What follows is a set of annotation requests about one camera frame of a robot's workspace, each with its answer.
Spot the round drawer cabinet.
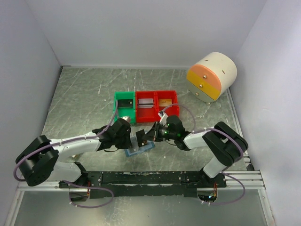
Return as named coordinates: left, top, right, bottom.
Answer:
left=186, top=52, right=238, bottom=103

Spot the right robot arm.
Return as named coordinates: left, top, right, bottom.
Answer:
left=143, top=115, right=248, bottom=187

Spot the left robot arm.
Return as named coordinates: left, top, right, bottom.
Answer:
left=14, top=116, right=132, bottom=188

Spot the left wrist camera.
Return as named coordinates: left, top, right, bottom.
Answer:
left=120, top=116, right=131, bottom=122

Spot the purple cable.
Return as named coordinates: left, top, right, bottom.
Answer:
left=13, top=100, right=119, bottom=182
left=158, top=103, right=244, bottom=170

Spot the gold card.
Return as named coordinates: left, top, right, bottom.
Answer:
left=158, top=98, right=172, bottom=108

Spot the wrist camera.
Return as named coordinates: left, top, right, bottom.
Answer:
left=120, top=116, right=131, bottom=122
left=158, top=111, right=168, bottom=126

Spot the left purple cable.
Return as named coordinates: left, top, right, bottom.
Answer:
left=13, top=100, right=119, bottom=182

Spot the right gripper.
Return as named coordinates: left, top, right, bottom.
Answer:
left=142, top=121, right=176, bottom=142

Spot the green plastic bin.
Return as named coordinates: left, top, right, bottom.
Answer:
left=113, top=91, right=136, bottom=124

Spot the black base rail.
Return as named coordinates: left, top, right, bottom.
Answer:
left=59, top=171, right=226, bottom=199

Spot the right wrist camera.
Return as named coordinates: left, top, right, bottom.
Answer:
left=158, top=111, right=168, bottom=126

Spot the blue card holder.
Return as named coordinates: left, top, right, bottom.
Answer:
left=124, top=137, right=155, bottom=157

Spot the white striped card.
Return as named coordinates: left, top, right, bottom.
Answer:
left=138, top=98, right=154, bottom=109

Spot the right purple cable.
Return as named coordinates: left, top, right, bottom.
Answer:
left=158, top=103, right=244, bottom=170

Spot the red plastic bin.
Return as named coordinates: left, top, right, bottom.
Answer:
left=157, top=90, right=179, bottom=116
left=135, top=91, right=157, bottom=123

